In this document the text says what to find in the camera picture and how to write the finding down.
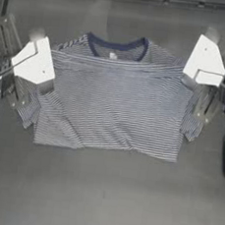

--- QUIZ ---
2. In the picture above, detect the navy white striped t-shirt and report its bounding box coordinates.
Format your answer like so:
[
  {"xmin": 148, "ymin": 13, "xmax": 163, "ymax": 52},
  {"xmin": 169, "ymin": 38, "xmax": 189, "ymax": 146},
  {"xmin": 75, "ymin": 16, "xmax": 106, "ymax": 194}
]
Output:
[{"xmin": 13, "ymin": 23, "xmax": 214, "ymax": 166}]

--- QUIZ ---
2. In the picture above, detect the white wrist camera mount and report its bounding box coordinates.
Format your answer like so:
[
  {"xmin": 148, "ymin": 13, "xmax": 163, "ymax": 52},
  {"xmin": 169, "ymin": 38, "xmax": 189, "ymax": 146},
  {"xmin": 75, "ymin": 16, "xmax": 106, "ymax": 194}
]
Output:
[
  {"xmin": 180, "ymin": 31, "xmax": 225, "ymax": 88},
  {"xmin": 7, "ymin": 32, "xmax": 61, "ymax": 88}
]

